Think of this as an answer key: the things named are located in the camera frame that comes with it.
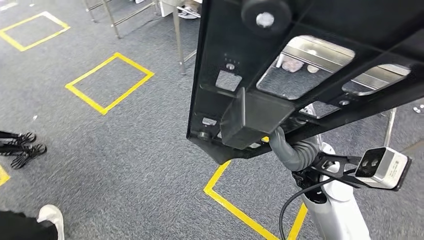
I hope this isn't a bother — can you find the black plastic mounting plate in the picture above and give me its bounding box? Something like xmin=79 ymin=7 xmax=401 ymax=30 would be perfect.
xmin=186 ymin=0 xmax=424 ymax=166

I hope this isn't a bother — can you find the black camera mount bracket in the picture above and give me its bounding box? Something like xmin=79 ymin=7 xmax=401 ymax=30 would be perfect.
xmin=291 ymin=151 xmax=365 ymax=190

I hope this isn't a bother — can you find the black cable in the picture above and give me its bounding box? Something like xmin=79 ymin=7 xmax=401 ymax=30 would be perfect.
xmin=278 ymin=168 xmax=357 ymax=240

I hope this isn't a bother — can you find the stainless steel workbench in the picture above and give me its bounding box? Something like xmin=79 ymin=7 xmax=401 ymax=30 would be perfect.
xmin=171 ymin=0 xmax=412 ymax=148

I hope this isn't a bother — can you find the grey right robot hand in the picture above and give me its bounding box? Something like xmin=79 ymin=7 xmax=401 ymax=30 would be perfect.
xmin=268 ymin=126 xmax=296 ymax=167

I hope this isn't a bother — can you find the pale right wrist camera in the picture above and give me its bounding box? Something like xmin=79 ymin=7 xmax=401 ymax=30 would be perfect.
xmin=354 ymin=146 xmax=413 ymax=192

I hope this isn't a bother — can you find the yellow floor tape square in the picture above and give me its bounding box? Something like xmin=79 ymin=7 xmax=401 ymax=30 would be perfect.
xmin=0 ymin=10 xmax=71 ymax=53
xmin=202 ymin=158 xmax=309 ymax=240
xmin=64 ymin=51 xmax=156 ymax=116

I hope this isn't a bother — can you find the person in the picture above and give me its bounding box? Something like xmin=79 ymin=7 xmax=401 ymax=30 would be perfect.
xmin=0 ymin=204 xmax=65 ymax=240

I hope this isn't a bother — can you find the black ribbed stand foot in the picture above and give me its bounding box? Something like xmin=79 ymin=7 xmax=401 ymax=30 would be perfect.
xmin=0 ymin=143 xmax=48 ymax=170
xmin=0 ymin=130 xmax=37 ymax=147

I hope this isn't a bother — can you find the steel table frame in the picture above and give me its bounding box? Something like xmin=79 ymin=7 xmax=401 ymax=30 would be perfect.
xmin=82 ymin=0 xmax=158 ymax=40

